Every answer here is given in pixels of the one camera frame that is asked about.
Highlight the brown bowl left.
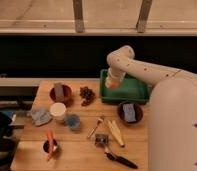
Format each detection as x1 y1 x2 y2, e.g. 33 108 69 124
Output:
49 83 72 105

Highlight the small metal clip object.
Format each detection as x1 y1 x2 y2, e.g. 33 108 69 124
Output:
95 134 109 147

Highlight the metal spoon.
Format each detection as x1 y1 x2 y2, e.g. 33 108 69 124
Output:
87 116 105 139

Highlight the white cylindrical cup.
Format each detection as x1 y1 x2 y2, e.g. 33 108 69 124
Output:
50 103 66 121

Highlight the grey sponge in left bowl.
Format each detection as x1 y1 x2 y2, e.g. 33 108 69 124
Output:
54 83 64 102

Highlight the green plastic tray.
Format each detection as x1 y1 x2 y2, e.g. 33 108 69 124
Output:
100 69 150 105

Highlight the black object at left edge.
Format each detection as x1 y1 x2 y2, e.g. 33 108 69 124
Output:
0 112 16 166

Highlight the orange carrot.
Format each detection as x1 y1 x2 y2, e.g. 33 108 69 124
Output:
46 129 54 161

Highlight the brown bowl right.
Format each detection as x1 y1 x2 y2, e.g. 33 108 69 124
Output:
117 101 143 124

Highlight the orange apple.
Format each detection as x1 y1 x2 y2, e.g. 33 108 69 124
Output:
110 81 120 89

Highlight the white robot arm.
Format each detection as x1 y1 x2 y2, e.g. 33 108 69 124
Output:
105 45 197 171

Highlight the blue small cup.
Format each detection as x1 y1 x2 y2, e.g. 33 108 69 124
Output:
65 114 80 131

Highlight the brown bowl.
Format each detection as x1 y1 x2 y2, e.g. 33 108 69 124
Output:
49 83 72 105
117 101 143 124

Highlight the grey crumpled cloth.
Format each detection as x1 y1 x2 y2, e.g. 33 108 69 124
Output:
29 108 52 126

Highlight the blue sponge in right bowl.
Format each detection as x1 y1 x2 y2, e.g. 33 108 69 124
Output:
123 104 136 122

